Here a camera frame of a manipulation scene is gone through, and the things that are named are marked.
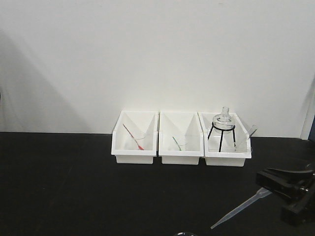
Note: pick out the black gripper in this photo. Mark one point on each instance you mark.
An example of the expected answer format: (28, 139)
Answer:
(296, 188)

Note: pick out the clear plastic pipette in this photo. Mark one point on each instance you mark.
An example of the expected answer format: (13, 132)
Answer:
(261, 193)

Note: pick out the white storage bin right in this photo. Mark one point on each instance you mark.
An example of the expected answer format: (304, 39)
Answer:
(228, 155)

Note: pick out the white storage bin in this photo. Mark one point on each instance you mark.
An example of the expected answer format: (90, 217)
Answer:
(228, 155)
(139, 123)
(185, 127)

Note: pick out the glass alcohol lamp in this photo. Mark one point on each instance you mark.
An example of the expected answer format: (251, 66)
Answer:
(224, 120)

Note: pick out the small beaker middle bin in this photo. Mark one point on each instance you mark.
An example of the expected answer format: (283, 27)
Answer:
(185, 146)

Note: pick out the small beaker bin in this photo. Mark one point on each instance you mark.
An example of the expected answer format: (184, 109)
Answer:
(185, 146)
(141, 140)

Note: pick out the white storage bin middle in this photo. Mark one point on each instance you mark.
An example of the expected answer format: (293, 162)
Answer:
(185, 127)

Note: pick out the green tipped pipette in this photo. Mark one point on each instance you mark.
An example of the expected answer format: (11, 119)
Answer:
(176, 142)

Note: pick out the red tipped pipette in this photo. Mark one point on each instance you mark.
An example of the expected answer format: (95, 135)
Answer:
(136, 141)

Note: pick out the small beaker left bin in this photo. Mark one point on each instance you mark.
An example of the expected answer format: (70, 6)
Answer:
(141, 140)

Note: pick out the white storage bin left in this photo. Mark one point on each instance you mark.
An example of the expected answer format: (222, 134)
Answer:
(139, 123)

